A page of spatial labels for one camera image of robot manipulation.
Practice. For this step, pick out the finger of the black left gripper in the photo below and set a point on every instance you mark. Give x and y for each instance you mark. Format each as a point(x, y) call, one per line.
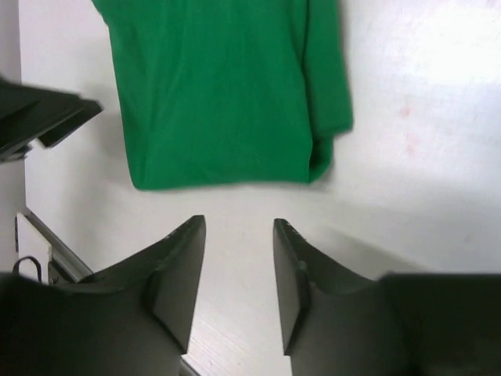
point(31, 113)

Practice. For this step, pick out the green t shirt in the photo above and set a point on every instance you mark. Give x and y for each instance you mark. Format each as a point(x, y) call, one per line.
point(223, 92)

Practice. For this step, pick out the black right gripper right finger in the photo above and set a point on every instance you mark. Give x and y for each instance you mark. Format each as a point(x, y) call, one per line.
point(336, 322)

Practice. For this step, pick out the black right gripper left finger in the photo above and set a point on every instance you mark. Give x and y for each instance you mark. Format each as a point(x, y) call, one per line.
point(132, 318)

